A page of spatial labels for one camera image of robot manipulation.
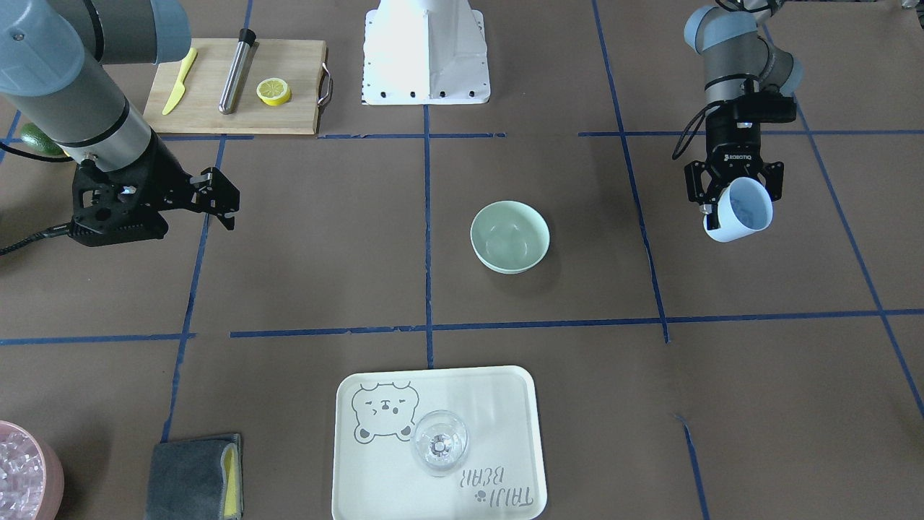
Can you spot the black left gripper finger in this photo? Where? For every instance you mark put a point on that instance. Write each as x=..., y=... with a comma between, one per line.
x=770, y=175
x=704, y=186

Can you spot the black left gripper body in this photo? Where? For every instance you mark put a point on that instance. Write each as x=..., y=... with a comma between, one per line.
x=735, y=139

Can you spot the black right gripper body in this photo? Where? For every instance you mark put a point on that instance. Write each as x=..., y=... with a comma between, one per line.
x=160, y=175

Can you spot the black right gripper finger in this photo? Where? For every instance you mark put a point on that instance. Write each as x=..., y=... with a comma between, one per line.
x=224, y=210
x=211, y=183

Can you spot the light blue plastic cup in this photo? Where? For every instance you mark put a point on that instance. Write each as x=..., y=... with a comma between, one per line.
x=743, y=208

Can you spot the green bowl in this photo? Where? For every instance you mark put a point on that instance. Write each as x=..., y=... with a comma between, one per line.
x=509, y=237

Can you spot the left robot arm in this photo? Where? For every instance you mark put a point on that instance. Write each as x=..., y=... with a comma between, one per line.
x=748, y=81

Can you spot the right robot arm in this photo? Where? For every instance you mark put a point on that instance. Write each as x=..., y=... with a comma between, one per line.
x=53, y=69

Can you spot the pink bowl with ice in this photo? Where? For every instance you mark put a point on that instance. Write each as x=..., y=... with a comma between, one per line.
x=32, y=476

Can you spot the yellow plastic knife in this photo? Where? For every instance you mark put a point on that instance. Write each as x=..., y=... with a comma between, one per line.
x=179, y=88

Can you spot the half lemon slice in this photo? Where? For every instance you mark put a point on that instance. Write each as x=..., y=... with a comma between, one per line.
x=274, y=92

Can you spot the green avocado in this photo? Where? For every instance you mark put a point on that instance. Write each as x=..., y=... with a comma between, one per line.
x=39, y=142

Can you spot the wooden cutting board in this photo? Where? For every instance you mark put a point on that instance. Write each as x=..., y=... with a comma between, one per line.
x=300, y=63

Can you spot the steel muddler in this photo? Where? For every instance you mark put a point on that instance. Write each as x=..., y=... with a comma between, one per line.
x=235, y=76

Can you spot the yellow sponge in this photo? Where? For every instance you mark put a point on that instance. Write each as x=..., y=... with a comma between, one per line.
x=232, y=501

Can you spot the clear glass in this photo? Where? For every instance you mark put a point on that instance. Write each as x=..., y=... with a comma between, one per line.
x=440, y=442

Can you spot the cream bear tray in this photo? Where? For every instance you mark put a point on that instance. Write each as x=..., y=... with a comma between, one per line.
x=375, y=475

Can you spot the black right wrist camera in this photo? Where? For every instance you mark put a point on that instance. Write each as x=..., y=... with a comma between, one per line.
x=112, y=214

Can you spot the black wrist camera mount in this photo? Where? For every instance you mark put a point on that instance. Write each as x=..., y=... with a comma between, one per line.
x=762, y=107

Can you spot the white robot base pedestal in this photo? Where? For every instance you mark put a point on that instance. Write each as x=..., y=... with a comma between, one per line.
x=425, y=53

